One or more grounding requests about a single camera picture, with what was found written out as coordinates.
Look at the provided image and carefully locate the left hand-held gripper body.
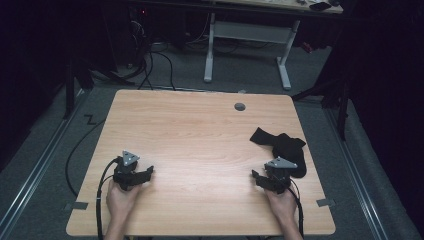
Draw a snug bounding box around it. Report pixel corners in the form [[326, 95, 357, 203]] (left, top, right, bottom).
[[113, 150, 143, 192]]

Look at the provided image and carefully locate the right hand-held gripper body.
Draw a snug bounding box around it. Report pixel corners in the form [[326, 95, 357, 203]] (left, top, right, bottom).
[[264, 156, 299, 195]]

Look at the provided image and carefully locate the person's right hand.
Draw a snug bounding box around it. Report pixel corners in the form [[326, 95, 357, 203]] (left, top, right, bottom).
[[264, 189, 298, 224]]

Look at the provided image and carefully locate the person's left hand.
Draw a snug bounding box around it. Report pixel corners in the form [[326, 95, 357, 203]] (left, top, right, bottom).
[[105, 181, 143, 219]]

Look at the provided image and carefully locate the grey tape piece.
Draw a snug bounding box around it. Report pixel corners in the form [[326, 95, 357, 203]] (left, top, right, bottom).
[[316, 198, 337, 208], [63, 201, 90, 212]]

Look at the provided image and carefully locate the black metal stand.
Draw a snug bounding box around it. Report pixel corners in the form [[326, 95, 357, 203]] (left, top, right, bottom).
[[62, 58, 95, 120], [291, 74, 351, 141]]

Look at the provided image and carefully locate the dark computer tower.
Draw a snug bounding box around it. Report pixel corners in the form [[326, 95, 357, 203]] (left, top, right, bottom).
[[128, 5, 153, 68]]

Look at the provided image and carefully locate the black device on desk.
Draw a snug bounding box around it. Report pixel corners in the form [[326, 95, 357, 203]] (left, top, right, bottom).
[[308, 1, 333, 12]]

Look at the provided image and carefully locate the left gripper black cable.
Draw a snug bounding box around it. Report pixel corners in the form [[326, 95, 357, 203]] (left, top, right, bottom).
[[95, 157, 120, 240]]

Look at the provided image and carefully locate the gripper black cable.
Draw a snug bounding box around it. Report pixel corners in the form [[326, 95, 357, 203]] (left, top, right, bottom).
[[95, 157, 120, 240], [286, 179, 306, 238]]

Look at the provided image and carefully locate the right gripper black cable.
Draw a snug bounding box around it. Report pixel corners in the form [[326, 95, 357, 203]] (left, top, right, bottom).
[[286, 179, 306, 238]]

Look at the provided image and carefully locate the black floor cable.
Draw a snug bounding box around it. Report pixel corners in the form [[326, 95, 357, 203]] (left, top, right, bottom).
[[64, 118, 107, 198]]

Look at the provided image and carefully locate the metal floor rail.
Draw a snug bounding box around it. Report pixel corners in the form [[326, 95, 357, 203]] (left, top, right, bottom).
[[324, 108, 390, 240], [0, 89, 86, 234]]

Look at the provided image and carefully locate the bundle of black floor cables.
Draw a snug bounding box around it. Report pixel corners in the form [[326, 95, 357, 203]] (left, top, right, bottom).
[[91, 41, 177, 92]]

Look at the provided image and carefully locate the white desk frame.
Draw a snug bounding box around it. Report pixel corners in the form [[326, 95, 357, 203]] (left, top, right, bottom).
[[203, 0, 344, 91]]

